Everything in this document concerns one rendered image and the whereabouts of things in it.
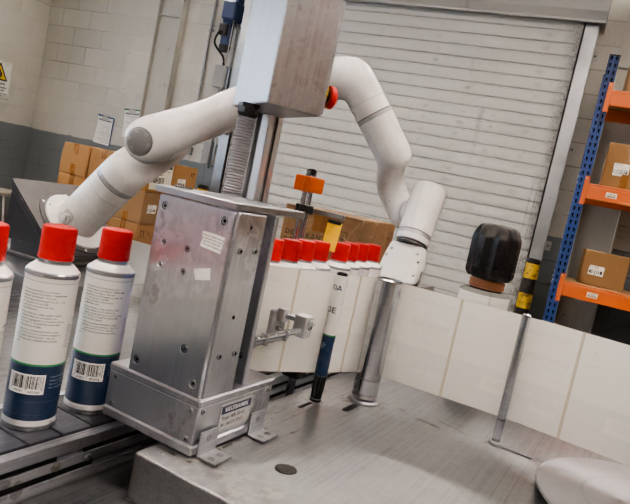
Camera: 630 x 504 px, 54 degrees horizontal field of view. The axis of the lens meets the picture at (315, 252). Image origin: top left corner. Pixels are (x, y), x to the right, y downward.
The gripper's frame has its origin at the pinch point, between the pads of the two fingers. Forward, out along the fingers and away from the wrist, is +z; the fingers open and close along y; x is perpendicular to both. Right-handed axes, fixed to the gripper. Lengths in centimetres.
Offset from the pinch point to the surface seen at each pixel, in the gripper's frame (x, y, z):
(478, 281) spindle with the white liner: -37.5, 27.3, -0.9
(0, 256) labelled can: -101, 2, 24
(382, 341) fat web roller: -53, 20, 15
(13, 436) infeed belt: -91, 2, 40
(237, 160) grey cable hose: -62, -9, -4
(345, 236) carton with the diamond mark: 9.0, -21.9, -16.3
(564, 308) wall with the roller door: 395, -1, -111
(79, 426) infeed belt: -85, 4, 38
